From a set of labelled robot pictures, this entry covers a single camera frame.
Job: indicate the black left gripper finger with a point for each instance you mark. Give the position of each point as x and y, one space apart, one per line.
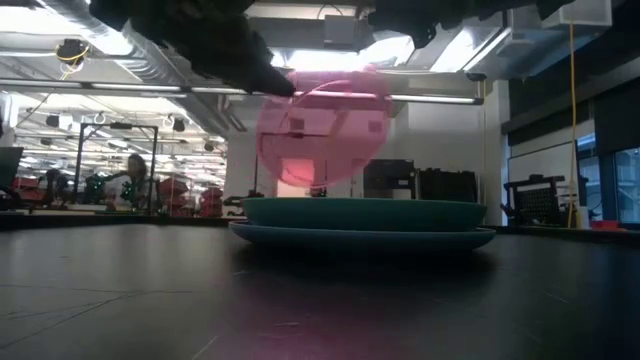
272 82

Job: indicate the translucent pink plastic plate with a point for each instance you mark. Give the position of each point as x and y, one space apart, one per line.
325 135

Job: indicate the black background robot arm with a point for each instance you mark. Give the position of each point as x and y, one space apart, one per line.
55 185

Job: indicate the long ceiling light tube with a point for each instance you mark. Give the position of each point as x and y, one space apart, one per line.
435 99

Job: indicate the red storage bins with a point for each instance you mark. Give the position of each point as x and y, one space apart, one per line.
172 192

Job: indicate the teal plastic plate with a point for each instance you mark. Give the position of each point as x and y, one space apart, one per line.
364 214

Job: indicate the person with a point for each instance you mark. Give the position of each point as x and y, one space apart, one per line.
131 182

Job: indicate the black low cabinet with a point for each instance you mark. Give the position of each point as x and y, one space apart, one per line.
447 186

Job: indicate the blue plastic plate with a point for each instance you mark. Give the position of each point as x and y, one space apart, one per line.
362 239

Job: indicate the black perforated cart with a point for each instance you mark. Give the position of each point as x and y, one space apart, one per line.
537 200

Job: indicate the dark monitor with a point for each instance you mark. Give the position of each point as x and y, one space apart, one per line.
9 167

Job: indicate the red flat object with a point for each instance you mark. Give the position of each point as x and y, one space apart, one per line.
605 224

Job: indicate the black ceiling camera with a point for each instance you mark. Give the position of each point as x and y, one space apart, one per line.
475 77

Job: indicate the black frame of robot station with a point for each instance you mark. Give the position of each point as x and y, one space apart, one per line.
154 165

